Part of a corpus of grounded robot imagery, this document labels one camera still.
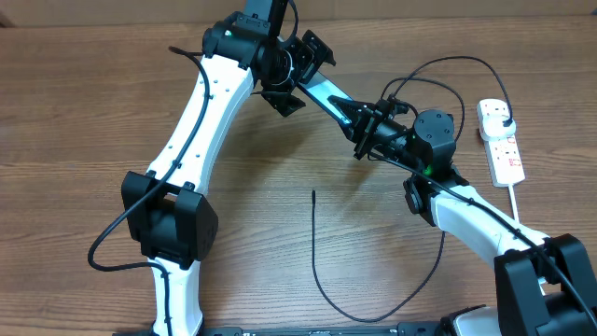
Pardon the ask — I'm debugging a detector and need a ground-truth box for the black charging cable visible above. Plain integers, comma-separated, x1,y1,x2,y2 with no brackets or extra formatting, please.
311,55,516,324

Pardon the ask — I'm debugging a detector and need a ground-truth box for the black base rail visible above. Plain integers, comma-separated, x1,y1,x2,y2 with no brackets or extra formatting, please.
111,320,444,336

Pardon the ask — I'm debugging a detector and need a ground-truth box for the smartphone with blue screen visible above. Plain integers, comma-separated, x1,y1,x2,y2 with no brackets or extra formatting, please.
298,72,352,127

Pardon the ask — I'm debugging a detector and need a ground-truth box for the white power strip cord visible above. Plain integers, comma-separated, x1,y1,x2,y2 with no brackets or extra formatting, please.
507,184,521,224

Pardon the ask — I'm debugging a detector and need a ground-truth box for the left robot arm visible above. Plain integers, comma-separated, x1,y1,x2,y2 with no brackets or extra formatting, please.
121,1,350,335

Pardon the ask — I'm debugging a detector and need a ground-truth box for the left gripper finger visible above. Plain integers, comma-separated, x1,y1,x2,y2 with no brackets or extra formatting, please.
302,30,336,66
259,91,306,117

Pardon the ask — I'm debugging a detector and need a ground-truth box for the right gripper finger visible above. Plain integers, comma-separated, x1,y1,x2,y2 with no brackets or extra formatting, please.
340,124,362,143
327,95,376,122

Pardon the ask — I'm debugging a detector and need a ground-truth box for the white charger plug adapter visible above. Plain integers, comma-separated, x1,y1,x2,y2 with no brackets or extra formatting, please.
479,115,517,142

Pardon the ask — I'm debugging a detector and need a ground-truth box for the white power strip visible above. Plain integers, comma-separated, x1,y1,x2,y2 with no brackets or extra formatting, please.
477,99,525,188

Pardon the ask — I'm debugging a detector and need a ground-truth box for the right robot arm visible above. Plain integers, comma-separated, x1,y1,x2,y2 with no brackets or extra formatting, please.
328,95,596,335

